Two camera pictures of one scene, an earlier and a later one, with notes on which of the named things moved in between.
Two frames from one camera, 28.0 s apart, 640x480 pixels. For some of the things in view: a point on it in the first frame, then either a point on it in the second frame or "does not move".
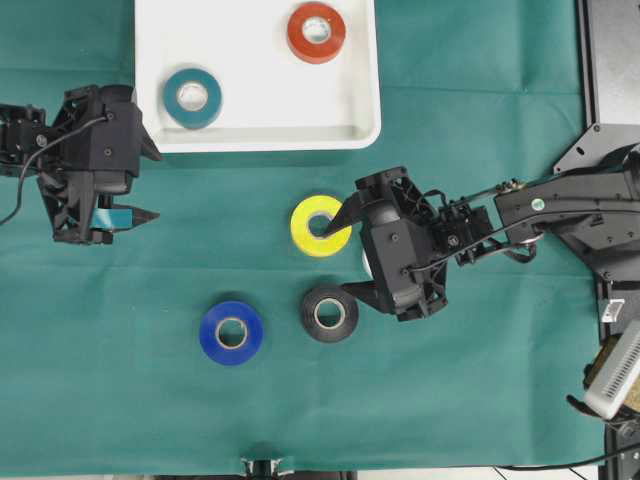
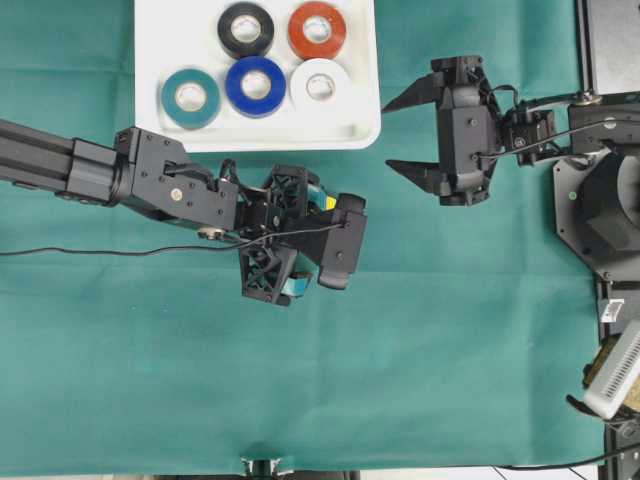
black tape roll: (334, 334) -> (250, 48)
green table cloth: (215, 334) does not move
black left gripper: (98, 149) -> (277, 233)
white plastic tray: (271, 99) does not move
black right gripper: (402, 235) -> (469, 126)
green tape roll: (187, 118) does not move
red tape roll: (311, 52) does not move
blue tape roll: (224, 311) -> (251, 107)
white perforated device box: (607, 394) does not move
